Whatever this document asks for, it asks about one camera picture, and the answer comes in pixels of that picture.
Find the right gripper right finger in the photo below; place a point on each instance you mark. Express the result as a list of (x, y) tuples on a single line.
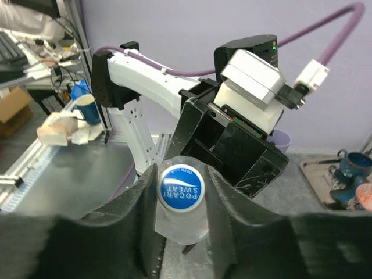
[(249, 241)]

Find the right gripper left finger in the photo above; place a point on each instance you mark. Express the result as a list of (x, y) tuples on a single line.
[(116, 240)]

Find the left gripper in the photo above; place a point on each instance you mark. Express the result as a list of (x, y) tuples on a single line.
[(225, 140)]

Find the blue cap small bottle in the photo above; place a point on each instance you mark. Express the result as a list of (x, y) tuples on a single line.
[(183, 228)]

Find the blue white Pocari cap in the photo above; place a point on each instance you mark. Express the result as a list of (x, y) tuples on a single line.
[(181, 188)]

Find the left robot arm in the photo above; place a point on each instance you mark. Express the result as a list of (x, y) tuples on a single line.
[(121, 77)]

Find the blue star shaped dish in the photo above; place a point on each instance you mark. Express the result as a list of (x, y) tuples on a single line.
[(347, 196)]

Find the red patterned bowl on tray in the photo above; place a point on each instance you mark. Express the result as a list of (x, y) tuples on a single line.
[(364, 196)]

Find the metal tray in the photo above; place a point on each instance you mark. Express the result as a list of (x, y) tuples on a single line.
[(322, 182)]

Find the dark blue mug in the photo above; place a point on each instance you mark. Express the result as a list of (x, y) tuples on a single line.
[(351, 165)]

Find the purple plastic cup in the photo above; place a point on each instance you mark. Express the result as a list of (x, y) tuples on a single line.
[(280, 139)]

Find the blue paper cup background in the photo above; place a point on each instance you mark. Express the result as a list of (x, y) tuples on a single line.
[(86, 105)]

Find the cardboard box background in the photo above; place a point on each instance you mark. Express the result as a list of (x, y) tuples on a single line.
[(15, 111)]

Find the black keyboard background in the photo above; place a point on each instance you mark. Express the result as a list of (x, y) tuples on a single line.
[(12, 56)]

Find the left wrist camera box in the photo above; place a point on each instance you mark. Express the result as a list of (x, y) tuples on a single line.
[(250, 87)]

